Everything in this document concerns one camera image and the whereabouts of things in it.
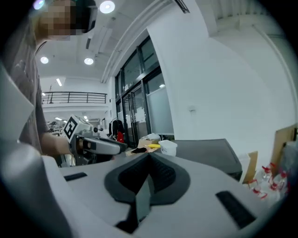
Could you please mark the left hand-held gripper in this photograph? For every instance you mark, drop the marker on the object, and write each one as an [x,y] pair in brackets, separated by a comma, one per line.
[93,139]

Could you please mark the white plastic container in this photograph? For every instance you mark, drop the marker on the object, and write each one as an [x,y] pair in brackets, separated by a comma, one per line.
[168,147]

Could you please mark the long ceiling tube light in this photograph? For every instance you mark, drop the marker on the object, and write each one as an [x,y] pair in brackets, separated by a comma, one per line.
[58,82]

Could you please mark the black balcony railing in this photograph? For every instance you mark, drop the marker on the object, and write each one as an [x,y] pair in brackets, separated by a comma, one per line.
[74,97]

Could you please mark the black head-worn camera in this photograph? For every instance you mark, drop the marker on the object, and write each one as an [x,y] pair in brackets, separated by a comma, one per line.
[86,14]

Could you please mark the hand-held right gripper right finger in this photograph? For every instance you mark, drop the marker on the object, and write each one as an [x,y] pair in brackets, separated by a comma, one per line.
[191,209]

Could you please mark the tall cardboard sheet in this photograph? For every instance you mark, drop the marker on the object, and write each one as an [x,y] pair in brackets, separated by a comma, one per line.
[284,146]

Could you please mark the red garment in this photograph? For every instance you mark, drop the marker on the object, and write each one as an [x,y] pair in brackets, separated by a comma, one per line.
[120,137]

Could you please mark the black ceiling vent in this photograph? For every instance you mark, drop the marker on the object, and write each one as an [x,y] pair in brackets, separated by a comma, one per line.
[182,5]

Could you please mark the open cardboard box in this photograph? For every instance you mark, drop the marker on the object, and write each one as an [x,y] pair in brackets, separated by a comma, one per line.
[139,148]

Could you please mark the person's left hand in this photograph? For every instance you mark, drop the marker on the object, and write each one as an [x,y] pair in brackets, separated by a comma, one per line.
[86,144]

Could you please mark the rack of dark clothes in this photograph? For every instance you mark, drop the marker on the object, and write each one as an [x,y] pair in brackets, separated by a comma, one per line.
[115,127]

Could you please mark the round ceiling light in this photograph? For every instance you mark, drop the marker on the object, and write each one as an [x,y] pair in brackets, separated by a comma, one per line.
[88,61]
[44,60]
[107,7]

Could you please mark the person's gray shirt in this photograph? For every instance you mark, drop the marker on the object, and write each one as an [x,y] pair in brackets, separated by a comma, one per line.
[22,76]

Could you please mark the group of clear plastic bottles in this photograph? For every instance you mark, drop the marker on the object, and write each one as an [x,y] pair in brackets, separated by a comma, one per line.
[270,183]

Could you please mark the small cardboard box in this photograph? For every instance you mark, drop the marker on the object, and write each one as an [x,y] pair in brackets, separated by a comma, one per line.
[251,166]

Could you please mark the black-framed glass door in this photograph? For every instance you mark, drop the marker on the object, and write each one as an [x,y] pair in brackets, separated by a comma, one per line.
[139,93]

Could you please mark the person's left forearm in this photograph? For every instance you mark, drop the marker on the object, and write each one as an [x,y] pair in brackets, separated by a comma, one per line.
[54,144]

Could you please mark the yellow flat object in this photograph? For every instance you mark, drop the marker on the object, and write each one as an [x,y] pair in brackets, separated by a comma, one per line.
[153,146]

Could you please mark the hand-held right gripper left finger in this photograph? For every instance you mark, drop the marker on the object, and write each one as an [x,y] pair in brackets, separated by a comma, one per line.
[93,200]

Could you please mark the white plastic bag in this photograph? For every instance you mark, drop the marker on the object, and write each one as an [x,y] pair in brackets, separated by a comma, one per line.
[153,136]

